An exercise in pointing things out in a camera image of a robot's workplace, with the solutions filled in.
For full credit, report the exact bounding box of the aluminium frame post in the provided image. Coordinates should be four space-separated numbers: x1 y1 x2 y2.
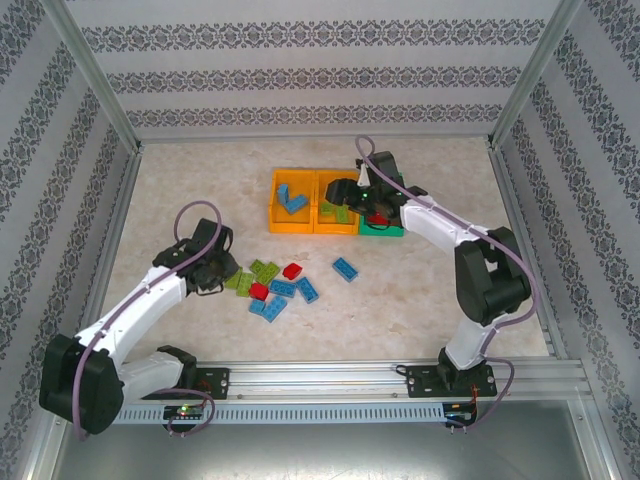
487 0 585 151
39 0 144 151

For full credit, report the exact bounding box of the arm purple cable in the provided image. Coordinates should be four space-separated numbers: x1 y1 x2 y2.
73 199 224 442
354 134 541 434

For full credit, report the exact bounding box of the small circuit board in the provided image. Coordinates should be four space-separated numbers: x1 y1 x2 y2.
443 401 479 426
163 404 205 420

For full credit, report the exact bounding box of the grey metal sheet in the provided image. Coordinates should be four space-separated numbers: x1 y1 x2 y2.
49 399 616 480

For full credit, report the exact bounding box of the slotted grey cable duct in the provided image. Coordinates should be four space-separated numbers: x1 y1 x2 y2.
117 402 446 426

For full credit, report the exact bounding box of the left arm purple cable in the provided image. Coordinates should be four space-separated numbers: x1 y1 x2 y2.
73 199 224 442

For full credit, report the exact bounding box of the green plastic bin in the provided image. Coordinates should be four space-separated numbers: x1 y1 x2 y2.
357 172 406 239

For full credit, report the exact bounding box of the wide aluminium base rail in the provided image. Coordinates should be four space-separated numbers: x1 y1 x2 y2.
49 359 586 401

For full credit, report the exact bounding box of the yellow plastic bin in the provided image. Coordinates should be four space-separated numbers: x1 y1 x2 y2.
268 168 317 235
312 168 362 236

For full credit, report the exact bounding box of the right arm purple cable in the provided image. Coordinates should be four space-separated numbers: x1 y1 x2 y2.
354 134 541 434

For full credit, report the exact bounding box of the aluminium side rail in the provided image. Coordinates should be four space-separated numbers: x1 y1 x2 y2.
84 144 144 361

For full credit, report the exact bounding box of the thin aluminium rail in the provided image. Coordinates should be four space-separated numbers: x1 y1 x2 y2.
137 131 494 142

